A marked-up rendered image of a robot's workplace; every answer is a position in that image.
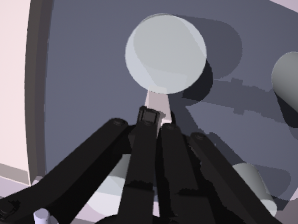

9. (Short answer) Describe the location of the pale grey cylinder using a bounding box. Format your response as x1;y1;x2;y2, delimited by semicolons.
271;52;298;112
233;163;277;216
87;154;131;216
125;13;207;94

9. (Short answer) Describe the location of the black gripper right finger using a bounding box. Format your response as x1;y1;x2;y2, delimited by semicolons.
155;93;282;224

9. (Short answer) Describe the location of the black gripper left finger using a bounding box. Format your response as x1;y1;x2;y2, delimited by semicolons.
0;90;160;224

